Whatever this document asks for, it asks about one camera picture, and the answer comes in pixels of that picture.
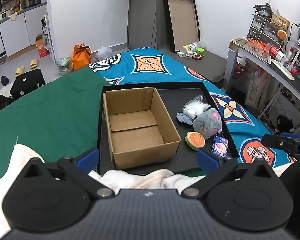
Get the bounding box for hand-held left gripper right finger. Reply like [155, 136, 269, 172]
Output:
[182, 149, 274, 198]

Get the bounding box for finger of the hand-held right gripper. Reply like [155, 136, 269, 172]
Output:
[262, 133, 300, 154]

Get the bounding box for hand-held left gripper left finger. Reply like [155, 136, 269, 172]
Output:
[22, 148, 115, 198]

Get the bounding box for small blue printed box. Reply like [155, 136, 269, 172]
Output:
[211, 134, 229, 157]

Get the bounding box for burger plush toy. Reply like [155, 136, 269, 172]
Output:
[185, 132, 205, 151]

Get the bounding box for grey plush toy pink ear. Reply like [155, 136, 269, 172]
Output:
[193, 108, 222, 140]

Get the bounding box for dark stitched felt pouch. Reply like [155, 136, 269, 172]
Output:
[176, 112, 194, 125]

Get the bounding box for clear plastic bag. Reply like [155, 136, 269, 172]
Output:
[182, 94, 212, 119]
[95, 46, 113, 61]

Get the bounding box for brown cardboard box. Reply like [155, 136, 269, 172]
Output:
[103, 87, 182, 170]

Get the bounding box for shallow black tray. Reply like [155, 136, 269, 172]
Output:
[97, 81, 240, 174]

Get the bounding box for person's dark clothing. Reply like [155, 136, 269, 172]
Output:
[280, 159, 300, 240]

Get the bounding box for green blanket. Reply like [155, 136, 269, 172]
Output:
[0, 66, 110, 180]

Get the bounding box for beige hanging clothes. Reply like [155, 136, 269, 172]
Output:
[245, 65, 272, 109]

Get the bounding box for red hanging bag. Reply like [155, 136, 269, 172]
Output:
[231, 61, 250, 80]

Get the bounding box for white fluffy towel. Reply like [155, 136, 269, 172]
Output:
[0, 144, 208, 240]

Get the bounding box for grey desk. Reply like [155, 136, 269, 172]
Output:
[227, 38, 300, 105]

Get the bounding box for red can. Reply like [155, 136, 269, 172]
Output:
[266, 42, 287, 60]

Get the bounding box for clear bag on floor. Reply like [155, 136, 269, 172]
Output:
[56, 56, 74, 76]

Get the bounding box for blue patterned blanket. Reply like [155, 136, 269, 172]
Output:
[88, 47, 298, 167]

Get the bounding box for orange bag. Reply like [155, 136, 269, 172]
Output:
[72, 44, 92, 72]

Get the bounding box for black clothes pile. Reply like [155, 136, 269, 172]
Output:
[0, 94, 14, 117]

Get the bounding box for grey drawer organizer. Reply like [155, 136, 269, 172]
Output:
[247, 14, 283, 43]

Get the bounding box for orange carton box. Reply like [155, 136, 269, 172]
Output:
[35, 34, 48, 58]

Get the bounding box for woven basket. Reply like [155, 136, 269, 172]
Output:
[270, 13, 290, 30]

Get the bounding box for white rack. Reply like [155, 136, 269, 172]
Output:
[41, 10, 56, 63]

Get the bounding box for large black framed board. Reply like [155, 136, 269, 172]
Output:
[162, 0, 200, 53]

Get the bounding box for white cabinet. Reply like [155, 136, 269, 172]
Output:
[0, 2, 49, 58]

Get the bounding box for grey door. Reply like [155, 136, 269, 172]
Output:
[127, 0, 165, 50]

